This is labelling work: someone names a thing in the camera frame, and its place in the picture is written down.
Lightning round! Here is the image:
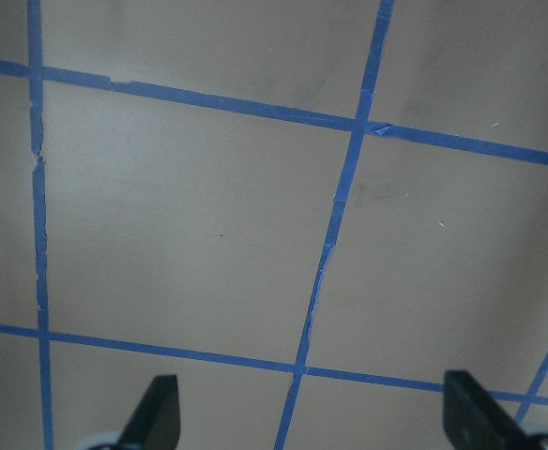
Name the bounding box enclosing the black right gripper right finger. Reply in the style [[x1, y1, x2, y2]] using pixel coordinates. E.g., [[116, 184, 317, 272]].
[[443, 370, 548, 450]]

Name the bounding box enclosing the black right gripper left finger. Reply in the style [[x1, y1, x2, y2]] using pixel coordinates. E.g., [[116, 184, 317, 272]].
[[79, 373, 182, 450]]

